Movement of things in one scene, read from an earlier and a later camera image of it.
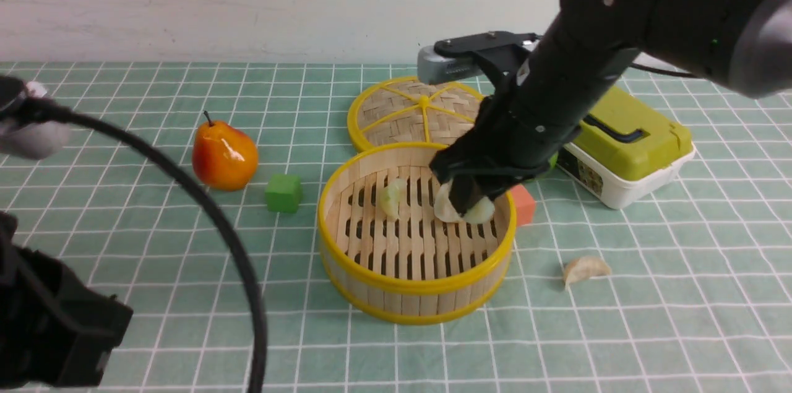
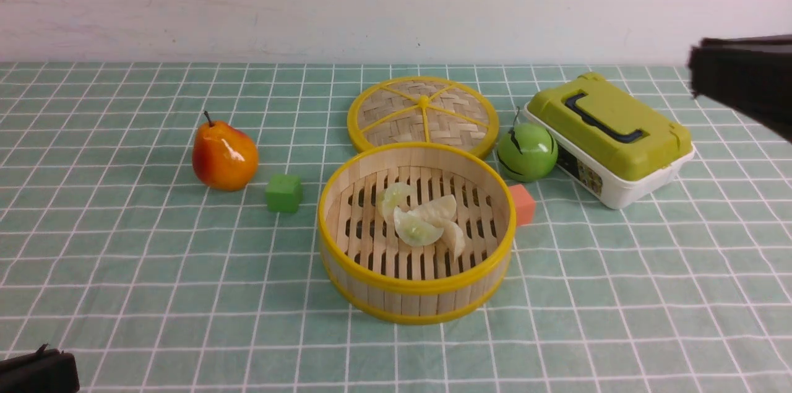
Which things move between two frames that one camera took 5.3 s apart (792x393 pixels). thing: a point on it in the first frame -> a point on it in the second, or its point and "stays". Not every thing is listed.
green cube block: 284,193 stays
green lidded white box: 626,150 stays
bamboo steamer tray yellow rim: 385,254 stays
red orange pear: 224,158 stays
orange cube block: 525,204 stays
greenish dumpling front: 481,211 -> 414,229
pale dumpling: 585,267 -> 442,209
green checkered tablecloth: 686,289 stays
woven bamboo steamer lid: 409,110 stays
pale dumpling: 391,196 stays
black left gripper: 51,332 -> 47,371
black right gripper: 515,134 -> 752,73
